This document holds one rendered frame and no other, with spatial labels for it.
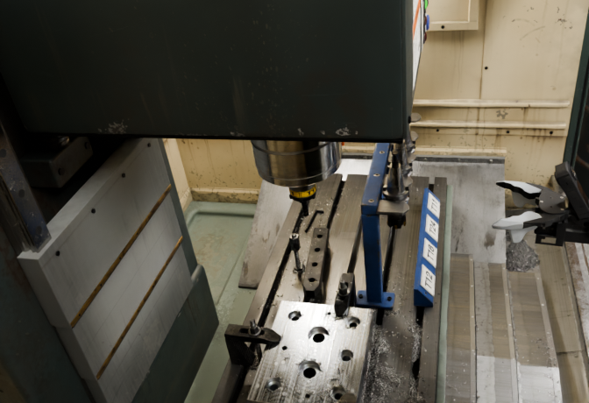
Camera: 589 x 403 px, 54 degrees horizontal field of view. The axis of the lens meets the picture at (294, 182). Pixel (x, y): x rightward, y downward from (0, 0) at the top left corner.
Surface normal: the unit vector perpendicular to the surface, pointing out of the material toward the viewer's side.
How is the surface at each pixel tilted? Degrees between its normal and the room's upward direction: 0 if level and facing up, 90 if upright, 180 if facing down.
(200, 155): 90
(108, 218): 90
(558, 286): 17
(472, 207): 24
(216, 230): 0
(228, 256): 0
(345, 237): 0
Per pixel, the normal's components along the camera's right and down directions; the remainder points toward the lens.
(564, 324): -0.40, -0.80
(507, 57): -0.23, 0.56
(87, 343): 0.97, 0.03
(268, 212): -0.19, -0.50
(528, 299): -0.08, -0.89
